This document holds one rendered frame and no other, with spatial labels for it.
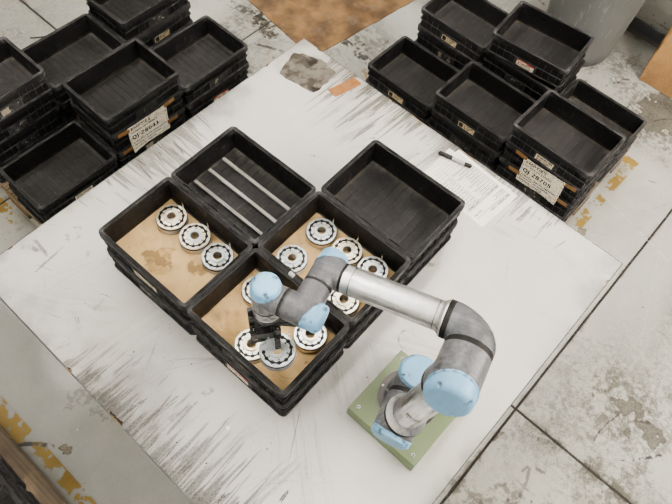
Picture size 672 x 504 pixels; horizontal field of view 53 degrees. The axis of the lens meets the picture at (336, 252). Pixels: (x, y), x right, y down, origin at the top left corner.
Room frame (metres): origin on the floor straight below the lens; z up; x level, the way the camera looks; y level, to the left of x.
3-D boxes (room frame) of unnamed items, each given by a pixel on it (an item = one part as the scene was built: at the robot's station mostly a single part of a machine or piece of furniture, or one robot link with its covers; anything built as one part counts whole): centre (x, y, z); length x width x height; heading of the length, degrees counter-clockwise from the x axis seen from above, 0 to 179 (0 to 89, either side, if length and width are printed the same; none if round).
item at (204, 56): (2.30, 0.77, 0.31); 0.40 x 0.30 x 0.34; 144
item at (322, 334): (0.80, 0.05, 0.86); 0.10 x 0.10 x 0.01
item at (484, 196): (1.55, -0.47, 0.70); 0.33 x 0.23 x 0.01; 54
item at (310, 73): (2.04, 0.22, 0.71); 0.22 x 0.19 x 0.01; 54
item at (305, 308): (0.69, 0.05, 1.29); 0.11 x 0.11 x 0.08; 70
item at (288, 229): (1.05, 0.00, 0.87); 0.40 x 0.30 x 0.11; 55
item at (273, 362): (0.68, 0.13, 1.00); 0.10 x 0.10 x 0.01
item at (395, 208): (1.30, -0.17, 0.87); 0.40 x 0.30 x 0.11; 55
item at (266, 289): (0.70, 0.15, 1.29); 0.09 x 0.08 x 0.11; 70
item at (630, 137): (2.31, -1.17, 0.26); 0.40 x 0.30 x 0.23; 54
